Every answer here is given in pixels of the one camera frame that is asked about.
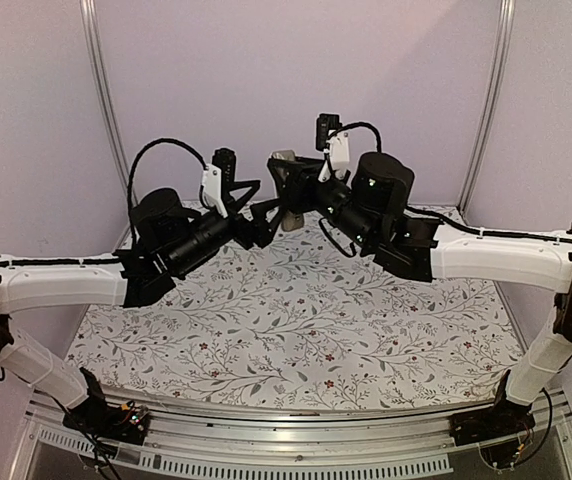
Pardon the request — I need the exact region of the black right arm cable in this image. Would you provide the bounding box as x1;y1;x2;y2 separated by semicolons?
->
338;119;385;154

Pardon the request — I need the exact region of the aluminium frame post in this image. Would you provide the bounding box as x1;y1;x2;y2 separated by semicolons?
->
79;0;138;202
457;0;515;217

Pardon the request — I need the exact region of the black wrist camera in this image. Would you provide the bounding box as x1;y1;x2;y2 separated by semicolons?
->
351;152;415;221
130;187;199;252

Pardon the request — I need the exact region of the left aluminium frame post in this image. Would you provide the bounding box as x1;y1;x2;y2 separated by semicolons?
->
79;0;138;202

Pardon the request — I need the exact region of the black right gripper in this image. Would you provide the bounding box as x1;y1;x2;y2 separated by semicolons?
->
270;156;378;250

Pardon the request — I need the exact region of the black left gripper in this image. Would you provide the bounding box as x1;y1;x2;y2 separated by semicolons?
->
167;180;287;276

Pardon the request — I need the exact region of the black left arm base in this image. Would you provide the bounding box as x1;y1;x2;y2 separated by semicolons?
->
62;368;151;446

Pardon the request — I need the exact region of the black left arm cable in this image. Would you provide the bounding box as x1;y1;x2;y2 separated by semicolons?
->
125;137;210;211

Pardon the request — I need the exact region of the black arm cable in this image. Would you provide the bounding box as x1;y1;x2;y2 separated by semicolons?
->
125;137;210;211
338;119;385;154

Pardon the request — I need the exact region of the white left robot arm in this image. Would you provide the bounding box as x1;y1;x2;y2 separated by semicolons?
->
0;149;280;434

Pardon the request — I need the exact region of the white remote control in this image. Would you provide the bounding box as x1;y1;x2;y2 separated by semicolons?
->
269;150;305;232

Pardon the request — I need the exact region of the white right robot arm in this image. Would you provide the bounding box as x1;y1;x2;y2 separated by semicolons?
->
267;114;572;436

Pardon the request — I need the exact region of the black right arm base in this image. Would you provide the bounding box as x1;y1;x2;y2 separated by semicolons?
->
449;371;535;470

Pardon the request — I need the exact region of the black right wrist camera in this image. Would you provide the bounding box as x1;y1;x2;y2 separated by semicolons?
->
351;152;415;221

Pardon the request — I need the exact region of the right aluminium frame post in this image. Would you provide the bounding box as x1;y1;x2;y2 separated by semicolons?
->
457;0;515;217

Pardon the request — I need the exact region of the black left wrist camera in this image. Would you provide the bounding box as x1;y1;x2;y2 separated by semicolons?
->
130;187;199;252

